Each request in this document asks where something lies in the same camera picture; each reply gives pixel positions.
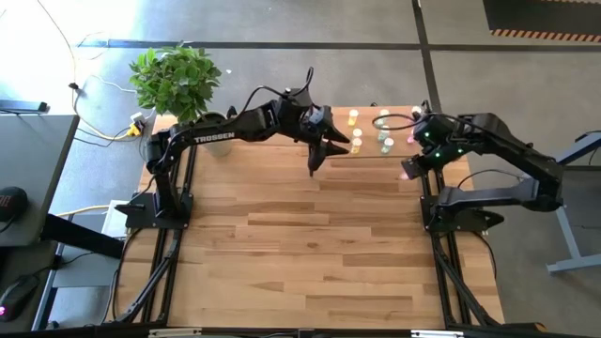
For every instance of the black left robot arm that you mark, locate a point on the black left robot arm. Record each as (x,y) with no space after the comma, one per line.
(211,132)

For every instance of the grey desk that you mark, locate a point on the grey desk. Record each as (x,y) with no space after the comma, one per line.
(37,164)

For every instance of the yellow pill bottle white cap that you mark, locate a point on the yellow pill bottle white cap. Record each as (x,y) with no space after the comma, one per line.
(353,117)
(357,133)
(356,146)

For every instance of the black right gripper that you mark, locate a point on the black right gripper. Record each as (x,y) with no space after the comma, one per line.
(439,141)

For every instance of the teal pill bottle white cap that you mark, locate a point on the teal pill bottle white cap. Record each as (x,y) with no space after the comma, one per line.
(383,135)
(387,146)
(383,112)

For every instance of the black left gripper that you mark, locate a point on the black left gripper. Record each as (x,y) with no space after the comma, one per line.
(300,122)

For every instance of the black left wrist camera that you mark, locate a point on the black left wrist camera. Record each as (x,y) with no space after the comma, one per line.
(316,115)

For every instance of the black desk foot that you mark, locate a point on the black desk foot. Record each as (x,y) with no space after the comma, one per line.
(80,235)

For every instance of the black aluminium table frame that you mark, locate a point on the black aluminium table frame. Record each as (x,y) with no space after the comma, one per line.
(162,281)

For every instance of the white power box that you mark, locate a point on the white power box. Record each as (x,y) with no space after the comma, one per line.
(112,223)

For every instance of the wooden shelf black metal frame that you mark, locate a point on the wooden shelf black metal frame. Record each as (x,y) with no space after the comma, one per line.
(371,151)

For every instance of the beige plant pot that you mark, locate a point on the beige plant pot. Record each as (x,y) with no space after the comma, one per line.
(220,149)

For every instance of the grey desk frame leg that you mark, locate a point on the grey desk frame leg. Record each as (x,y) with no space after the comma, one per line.
(570,235)

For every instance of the yellow white power plug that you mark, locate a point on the yellow white power plug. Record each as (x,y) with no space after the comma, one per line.
(135,131)

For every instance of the silver frame bracket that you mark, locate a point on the silver frame bracket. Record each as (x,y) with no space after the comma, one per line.
(439,334)
(176,333)

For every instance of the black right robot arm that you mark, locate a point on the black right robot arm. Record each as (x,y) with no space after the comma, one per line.
(516,146)

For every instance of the green leafy plant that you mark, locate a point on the green leafy plant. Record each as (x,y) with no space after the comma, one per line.
(174,82)

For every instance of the black computer mouse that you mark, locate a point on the black computer mouse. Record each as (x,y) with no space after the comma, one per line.
(19,293)
(11,204)

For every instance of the black mat hazard stripe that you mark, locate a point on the black mat hazard stripe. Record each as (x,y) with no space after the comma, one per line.
(540,16)

